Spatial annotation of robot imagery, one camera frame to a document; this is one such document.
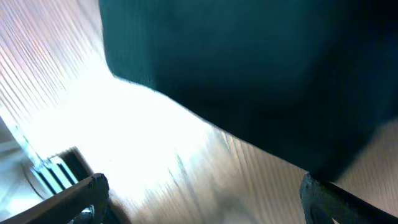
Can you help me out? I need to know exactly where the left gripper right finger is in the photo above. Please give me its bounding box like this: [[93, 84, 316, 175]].
[[299, 173, 397, 224]]

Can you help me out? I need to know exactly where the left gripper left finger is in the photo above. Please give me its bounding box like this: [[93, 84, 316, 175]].
[[1, 173, 109, 224]]

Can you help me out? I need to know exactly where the black t-shirt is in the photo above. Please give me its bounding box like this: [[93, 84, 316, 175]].
[[99, 0, 397, 181]]

